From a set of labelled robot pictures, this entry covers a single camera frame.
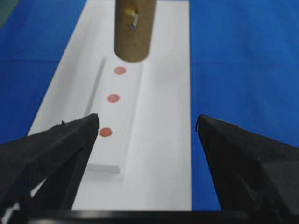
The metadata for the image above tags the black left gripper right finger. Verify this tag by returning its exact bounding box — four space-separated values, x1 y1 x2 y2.
196 114 299 224

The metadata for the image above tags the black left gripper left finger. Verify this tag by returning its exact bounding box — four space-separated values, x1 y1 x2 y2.
0 114 99 224

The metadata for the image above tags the wooden mallet hammer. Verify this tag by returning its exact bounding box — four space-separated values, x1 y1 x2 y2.
114 0 157 63

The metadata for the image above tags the small white raised block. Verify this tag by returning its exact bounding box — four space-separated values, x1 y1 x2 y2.
87 55 143 173

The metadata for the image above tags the large white foam board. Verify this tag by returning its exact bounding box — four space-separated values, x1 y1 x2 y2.
29 0 191 210

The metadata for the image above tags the blue table cloth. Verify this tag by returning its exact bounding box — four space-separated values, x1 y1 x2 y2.
0 0 299 210

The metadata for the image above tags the green backdrop curtain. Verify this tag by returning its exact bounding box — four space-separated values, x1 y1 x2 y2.
0 0 19 28

